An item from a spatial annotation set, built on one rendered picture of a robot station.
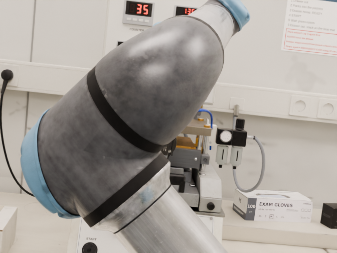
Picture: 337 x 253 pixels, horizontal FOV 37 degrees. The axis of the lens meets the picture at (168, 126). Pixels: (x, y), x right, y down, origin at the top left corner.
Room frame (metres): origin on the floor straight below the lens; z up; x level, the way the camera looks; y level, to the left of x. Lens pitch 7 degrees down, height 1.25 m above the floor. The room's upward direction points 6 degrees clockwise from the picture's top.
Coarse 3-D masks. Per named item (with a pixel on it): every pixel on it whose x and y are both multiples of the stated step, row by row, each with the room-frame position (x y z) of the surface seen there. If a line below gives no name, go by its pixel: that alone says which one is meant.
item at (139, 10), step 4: (132, 4) 1.43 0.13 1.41; (136, 4) 1.43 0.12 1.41; (140, 4) 1.43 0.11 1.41; (144, 4) 1.43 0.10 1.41; (132, 8) 1.43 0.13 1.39; (136, 8) 1.43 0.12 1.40; (140, 8) 1.43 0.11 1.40; (144, 8) 1.43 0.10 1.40; (148, 8) 1.43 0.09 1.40; (128, 12) 1.43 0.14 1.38; (132, 12) 1.43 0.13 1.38; (136, 12) 1.43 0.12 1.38; (140, 12) 1.43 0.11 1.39; (144, 12) 1.43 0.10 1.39; (148, 12) 1.43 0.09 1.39
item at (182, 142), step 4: (180, 140) 1.32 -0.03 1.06; (184, 140) 1.33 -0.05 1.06; (188, 140) 1.34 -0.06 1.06; (180, 144) 1.26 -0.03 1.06; (184, 144) 1.26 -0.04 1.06; (188, 144) 1.27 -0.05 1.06; (192, 144) 1.28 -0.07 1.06; (196, 144) 1.35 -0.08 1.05; (188, 148) 1.23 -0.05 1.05; (192, 148) 1.23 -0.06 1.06
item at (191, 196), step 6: (174, 168) 1.19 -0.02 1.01; (180, 168) 1.20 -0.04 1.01; (192, 180) 1.26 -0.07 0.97; (174, 186) 1.17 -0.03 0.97; (186, 186) 1.19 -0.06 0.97; (192, 186) 1.19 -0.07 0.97; (180, 192) 1.12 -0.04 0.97; (186, 192) 1.13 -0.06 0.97; (192, 192) 1.13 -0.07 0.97; (198, 192) 1.14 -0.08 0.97; (186, 198) 1.12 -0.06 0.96; (192, 198) 1.12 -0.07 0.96; (198, 198) 1.12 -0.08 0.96; (192, 204) 1.12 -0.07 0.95
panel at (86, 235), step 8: (200, 216) 1.12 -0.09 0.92; (208, 216) 1.12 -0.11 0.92; (80, 224) 1.08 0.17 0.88; (208, 224) 1.11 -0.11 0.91; (80, 232) 1.08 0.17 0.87; (88, 232) 1.08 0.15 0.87; (96, 232) 1.08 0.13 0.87; (104, 232) 1.08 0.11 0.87; (80, 240) 1.07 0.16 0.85; (88, 240) 1.07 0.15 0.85; (96, 240) 1.07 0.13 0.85; (104, 240) 1.08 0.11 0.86; (112, 240) 1.08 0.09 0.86; (80, 248) 1.06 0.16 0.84; (96, 248) 1.06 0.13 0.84; (104, 248) 1.07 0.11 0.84; (112, 248) 1.07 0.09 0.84; (120, 248) 1.07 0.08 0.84
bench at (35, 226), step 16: (0, 192) 1.72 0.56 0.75; (32, 208) 1.58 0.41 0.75; (32, 224) 1.43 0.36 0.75; (48, 224) 1.45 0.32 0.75; (64, 224) 1.46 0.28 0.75; (16, 240) 1.29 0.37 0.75; (32, 240) 1.30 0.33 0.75; (48, 240) 1.32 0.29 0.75; (64, 240) 1.33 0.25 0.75; (224, 240) 1.47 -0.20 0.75
